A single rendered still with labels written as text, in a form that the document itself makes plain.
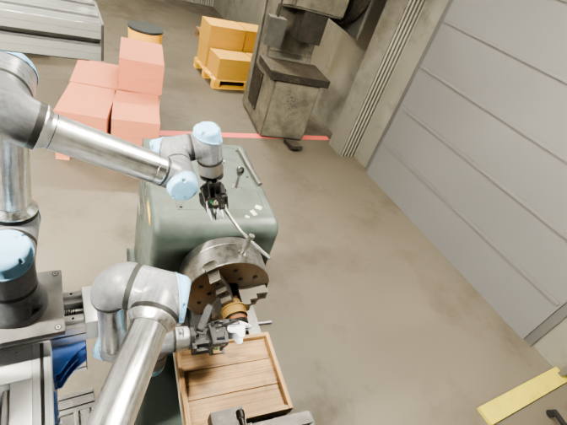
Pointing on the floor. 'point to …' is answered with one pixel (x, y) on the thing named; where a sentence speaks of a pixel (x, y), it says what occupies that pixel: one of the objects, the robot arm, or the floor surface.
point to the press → (293, 62)
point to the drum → (145, 31)
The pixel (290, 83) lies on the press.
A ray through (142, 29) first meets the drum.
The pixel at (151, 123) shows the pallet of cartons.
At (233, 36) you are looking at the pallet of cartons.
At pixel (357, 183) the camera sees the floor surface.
